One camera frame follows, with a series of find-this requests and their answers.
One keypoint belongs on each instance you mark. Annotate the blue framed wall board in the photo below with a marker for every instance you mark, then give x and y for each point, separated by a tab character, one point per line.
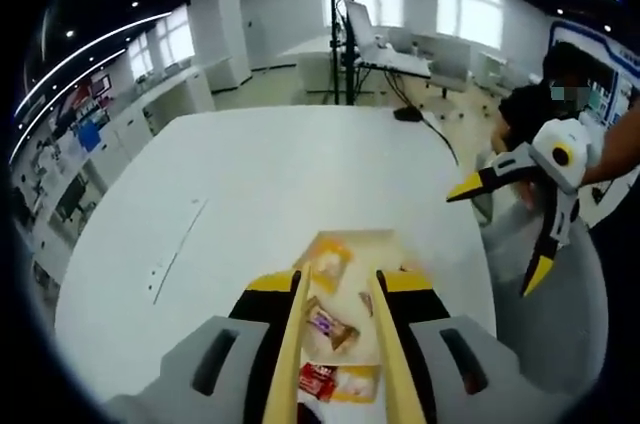
580	39

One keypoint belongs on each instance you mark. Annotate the orange clear snack packet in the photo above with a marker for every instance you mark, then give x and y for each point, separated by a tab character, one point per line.
327	261

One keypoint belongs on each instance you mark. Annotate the white laptop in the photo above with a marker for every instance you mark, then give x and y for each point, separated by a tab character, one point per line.
362	26

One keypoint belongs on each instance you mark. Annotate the long white office counter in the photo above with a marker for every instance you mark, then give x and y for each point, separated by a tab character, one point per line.
165	94

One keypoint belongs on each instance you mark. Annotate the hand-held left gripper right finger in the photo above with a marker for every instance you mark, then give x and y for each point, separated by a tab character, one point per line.
450	379

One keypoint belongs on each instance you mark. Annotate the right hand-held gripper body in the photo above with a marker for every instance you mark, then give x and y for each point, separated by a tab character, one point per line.
562	154

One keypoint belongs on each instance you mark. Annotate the yellow clear snack packet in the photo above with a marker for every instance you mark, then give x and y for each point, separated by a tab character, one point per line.
357	384

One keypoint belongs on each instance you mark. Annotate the white square column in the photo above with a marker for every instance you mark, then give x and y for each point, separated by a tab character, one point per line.
220	29

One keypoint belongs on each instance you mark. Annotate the cream food tongs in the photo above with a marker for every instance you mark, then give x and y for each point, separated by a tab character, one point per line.
292	344

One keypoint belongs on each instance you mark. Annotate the black power adapter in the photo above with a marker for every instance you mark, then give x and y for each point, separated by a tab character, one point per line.
407	114

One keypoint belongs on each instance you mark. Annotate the red snack packet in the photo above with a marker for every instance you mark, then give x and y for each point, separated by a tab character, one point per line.
316	380

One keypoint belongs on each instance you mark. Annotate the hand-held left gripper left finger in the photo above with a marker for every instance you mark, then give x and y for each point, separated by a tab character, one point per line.
200	379

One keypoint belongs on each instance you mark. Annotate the black monitor stand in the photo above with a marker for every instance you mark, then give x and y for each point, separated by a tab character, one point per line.
334	44

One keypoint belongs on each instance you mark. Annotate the blue bin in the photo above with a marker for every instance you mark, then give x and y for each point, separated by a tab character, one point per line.
89	136

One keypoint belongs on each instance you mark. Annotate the tan purple-label snack packet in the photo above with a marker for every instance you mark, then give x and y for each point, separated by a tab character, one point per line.
325	324

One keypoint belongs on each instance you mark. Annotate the white office desk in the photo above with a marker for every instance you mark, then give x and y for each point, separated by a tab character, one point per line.
450	51

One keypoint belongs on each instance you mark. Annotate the red wall display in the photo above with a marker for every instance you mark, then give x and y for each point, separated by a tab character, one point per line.
95	86

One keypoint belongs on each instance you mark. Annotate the cream hexagonal container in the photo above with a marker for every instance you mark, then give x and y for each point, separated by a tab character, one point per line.
352	294

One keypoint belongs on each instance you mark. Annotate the grey mesh office chair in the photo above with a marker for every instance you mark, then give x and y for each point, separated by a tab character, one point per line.
505	244

